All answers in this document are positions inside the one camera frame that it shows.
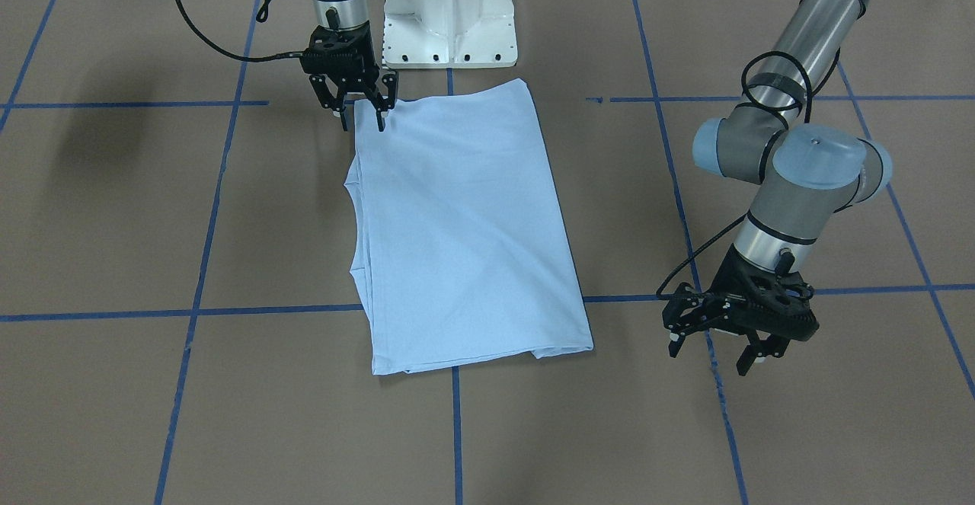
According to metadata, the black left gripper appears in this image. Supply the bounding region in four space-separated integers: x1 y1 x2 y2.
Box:
662 247 820 376

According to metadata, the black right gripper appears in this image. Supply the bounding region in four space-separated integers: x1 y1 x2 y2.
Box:
299 22 399 133

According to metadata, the light blue t-shirt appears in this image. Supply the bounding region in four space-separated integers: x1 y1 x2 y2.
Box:
344 78 594 376

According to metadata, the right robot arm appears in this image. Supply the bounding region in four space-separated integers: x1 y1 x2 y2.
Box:
283 0 399 133

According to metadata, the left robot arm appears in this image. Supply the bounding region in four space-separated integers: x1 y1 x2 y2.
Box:
656 0 893 376

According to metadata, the black camera cable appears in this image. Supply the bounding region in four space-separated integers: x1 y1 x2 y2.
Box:
655 52 842 300
169 0 309 62

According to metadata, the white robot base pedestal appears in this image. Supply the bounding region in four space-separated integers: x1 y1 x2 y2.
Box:
381 0 519 70

